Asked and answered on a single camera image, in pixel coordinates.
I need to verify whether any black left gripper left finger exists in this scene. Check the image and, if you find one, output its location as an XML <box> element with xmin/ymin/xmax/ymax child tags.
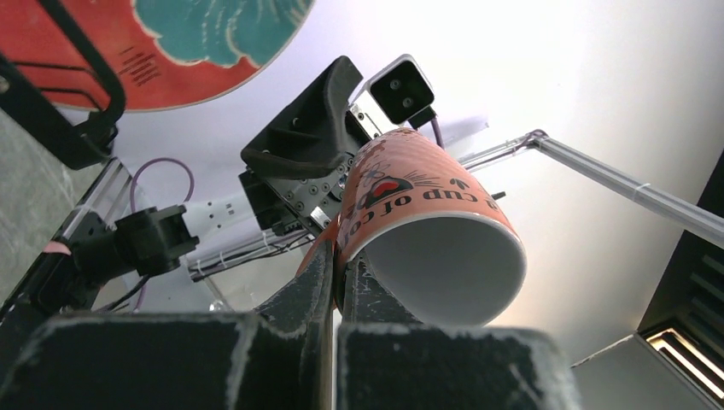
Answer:
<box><xmin>1</xmin><ymin>240</ymin><xmax>334</xmax><ymax>409</ymax></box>

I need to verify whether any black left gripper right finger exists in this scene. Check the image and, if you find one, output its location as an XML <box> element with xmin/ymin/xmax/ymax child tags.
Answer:
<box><xmin>337</xmin><ymin>255</ymin><xmax>582</xmax><ymax>409</ymax></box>

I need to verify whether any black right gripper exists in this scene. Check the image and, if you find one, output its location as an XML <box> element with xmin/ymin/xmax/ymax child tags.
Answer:
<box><xmin>239</xmin><ymin>56</ymin><xmax>385</xmax><ymax>237</ymax></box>

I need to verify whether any small pink mug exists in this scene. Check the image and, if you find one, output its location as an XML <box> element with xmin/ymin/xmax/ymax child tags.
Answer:
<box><xmin>321</xmin><ymin>128</ymin><xmax>528</xmax><ymax>326</ymax></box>

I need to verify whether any black wire dish rack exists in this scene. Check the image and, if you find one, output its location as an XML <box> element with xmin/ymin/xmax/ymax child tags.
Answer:
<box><xmin>1</xmin><ymin>1</ymin><xmax>126</xmax><ymax>170</ymax></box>

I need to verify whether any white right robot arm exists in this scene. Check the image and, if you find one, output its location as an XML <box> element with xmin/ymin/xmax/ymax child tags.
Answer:
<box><xmin>31</xmin><ymin>56</ymin><xmax>369</xmax><ymax>314</ymax></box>

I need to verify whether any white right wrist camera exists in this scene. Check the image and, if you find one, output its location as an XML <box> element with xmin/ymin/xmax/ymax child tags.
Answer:
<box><xmin>364</xmin><ymin>54</ymin><xmax>435</xmax><ymax>125</ymax></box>

